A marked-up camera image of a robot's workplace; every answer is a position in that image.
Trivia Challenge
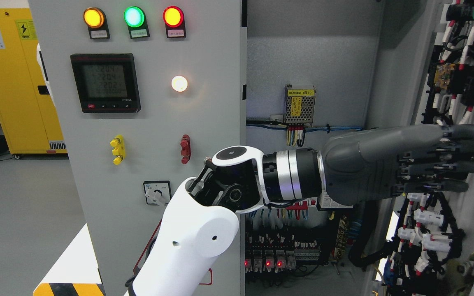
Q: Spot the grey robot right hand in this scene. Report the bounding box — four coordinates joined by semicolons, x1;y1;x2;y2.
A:
322;124;474;206

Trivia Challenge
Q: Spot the grey cabinet door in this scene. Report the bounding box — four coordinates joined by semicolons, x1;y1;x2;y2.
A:
365;0;474;296
29;0;246;296

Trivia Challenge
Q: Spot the red indicator light left door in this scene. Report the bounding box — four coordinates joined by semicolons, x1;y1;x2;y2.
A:
163;6;186;39

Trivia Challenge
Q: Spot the green indicator light left door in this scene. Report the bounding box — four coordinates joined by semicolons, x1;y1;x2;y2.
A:
123;6;150;39

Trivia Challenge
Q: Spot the yellow indicator light left door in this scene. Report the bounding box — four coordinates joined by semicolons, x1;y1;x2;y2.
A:
83;7;110;39

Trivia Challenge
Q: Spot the black surge protector block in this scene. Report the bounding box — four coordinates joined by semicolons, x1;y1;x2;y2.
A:
316;193;353;211

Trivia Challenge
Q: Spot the white circuit breaker row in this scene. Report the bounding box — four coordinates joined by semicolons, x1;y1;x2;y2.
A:
241;197;317;213

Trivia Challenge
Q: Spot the perforated metal power supply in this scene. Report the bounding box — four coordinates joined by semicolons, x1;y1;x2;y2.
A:
283;84;317;127

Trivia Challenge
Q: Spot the lower relay terminal row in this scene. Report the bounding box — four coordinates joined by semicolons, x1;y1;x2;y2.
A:
243;227;325;274

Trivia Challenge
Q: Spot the red electric danger sticker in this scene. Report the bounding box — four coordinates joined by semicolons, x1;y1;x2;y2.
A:
133;220;213;285

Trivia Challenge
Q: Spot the white indicator light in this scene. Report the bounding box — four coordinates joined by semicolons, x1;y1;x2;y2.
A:
171;75;188;93

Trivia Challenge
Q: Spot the black digital power meter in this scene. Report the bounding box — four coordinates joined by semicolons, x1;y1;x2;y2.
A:
71;53;141;113

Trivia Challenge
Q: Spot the yellow safety cabinet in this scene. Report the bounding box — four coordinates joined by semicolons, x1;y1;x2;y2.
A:
0;8;67;154

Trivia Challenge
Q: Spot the black right cable loom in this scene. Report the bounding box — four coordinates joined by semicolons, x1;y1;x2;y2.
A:
348;201;390;268

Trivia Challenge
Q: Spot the red terminal post block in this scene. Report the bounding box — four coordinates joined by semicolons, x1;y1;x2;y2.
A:
179;134;191;164

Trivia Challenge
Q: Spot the yellow terminal post block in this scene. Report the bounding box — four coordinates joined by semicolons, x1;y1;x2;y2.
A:
109;134;126;165

